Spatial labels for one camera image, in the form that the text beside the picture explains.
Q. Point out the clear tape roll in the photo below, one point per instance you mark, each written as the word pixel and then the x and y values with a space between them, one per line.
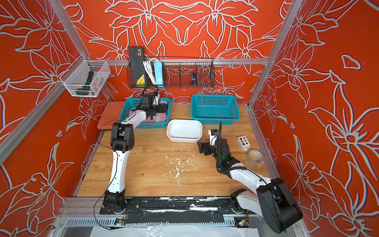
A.
pixel 254 157

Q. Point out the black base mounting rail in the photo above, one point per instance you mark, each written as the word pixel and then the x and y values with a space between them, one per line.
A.
pixel 195 210

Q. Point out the clear acrylic wall box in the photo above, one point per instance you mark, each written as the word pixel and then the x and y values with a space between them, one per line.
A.
pixel 76 74

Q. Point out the white button control box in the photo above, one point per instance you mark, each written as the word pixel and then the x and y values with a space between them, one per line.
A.
pixel 244 143

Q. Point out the dark tool in clear box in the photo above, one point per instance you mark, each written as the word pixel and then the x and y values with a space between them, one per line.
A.
pixel 85 89

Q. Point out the orange foam pad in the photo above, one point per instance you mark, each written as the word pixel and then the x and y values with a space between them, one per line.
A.
pixel 110 115

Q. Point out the black rectangular device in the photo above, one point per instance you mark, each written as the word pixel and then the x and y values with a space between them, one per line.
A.
pixel 137 58

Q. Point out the black wire wall basket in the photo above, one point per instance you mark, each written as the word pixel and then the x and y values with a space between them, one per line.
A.
pixel 177 72

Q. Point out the teal left plastic basket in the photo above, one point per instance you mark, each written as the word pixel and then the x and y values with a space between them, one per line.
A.
pixel 132 115

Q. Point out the small dark blue object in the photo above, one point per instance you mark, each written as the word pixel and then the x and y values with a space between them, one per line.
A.
pixel 194 79

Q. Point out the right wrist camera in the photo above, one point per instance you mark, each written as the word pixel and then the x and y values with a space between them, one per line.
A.
pixel 213 134

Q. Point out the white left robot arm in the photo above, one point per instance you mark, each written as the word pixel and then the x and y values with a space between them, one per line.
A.
pixel 123 141

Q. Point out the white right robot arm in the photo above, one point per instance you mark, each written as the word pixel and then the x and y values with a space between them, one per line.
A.
pixel 269 198

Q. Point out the teal right plastic basket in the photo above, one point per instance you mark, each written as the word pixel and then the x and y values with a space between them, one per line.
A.
pixel 213 109

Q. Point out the white plastic tray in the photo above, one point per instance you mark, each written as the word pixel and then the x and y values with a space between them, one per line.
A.
pixel 184 130

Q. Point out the light blue box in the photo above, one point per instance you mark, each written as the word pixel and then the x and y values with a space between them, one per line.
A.
pixel 158 67

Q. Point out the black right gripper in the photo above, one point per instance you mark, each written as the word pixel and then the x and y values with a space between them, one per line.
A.
pixel 207 146

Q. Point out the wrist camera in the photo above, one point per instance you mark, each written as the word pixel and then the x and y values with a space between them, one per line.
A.
pixel 150 100
pixel 213 134

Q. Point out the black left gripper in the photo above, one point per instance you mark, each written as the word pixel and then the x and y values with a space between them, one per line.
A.
pixel 163 108

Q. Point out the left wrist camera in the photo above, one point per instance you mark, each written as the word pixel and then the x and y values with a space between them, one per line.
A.
pixel 150 100

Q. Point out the teal plastic basket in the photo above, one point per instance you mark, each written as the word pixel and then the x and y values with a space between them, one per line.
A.
pixel 132 115
pixel 213 109

